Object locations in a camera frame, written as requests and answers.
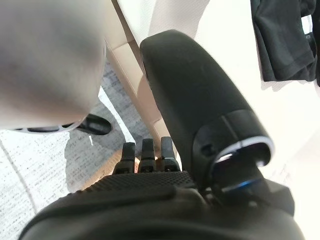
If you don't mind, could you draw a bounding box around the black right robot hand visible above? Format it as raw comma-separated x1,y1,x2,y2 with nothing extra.
18,29,306,240

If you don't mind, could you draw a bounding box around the black garment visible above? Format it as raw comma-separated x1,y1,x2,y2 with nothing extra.
250,0,320,88

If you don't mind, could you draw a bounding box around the bed with beige cover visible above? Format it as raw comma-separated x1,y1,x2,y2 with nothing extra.
117,0,320,240

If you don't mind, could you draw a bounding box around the silver right robot leg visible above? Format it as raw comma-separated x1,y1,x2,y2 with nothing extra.
0,0,113,136

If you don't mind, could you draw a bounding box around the beige upholstered bed frame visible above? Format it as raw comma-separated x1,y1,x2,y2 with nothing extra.
103,0,181,161

